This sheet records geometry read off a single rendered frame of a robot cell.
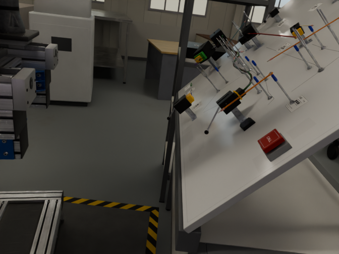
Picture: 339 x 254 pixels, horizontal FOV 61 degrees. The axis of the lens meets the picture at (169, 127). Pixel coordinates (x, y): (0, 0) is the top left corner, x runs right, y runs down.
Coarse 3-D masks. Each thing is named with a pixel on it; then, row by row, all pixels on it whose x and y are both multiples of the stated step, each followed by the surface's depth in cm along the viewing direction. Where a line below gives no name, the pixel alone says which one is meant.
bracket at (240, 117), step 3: (234, 108) 87; (237, 108) 88; (234, 111) 88; (237, 111) 88; (234, 114) 88; (237, 114) 88; (240, 114) 88; (237, 117) 88; (240, 117) 89; (243, 117) 89; (240, 120) 89; (243, 120) 88
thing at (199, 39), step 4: (196, 36) 701; (200, 36) 672; (204, 36) 653; (208, 36) 667; (196, 40) 700; (200, 40) 671; (204, 40) 645; (228, 40) 636; (232, 40) 650; (232, 44) 564
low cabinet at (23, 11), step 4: (20, 4) 565; (24, 4) 581; (28, 4) 598; (20, 8) 477; (24, 8) 502; (28, 8) 530; (32, 8) 560; (20, 12) 478; (24, 12) 503; (28, 12) 531; (24, 16) 504; (28, 16) 532; (24, 20) 505; (28, 20) 533; (24, 24) 506; (28, 24) 534; (28, 28) 535
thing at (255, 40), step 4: (248, 24) 130; (244, 28) 130; (248, 28) 125; (252, 28) 125; (244, 32) 126; (248, 32) 129; (252, 32) 129; (256, 32) 126; (244, 36) 127; (248, 36) 129; (252, 36) 127; (248, 40) 128; (252, 40) 130; (256, 40) 131; (256, 44) 132; (260, 44) 130; (256, 48) 132
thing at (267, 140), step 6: (270, 132) 66; (276, 132) 65; (264, 138) 66; (270, 138) 65; (276, 138) 63; (282, 138) 62; (264, 144) 64; (270, 144) 63; (276, 144) 63; (264, 150) 63; (270, 150) 63
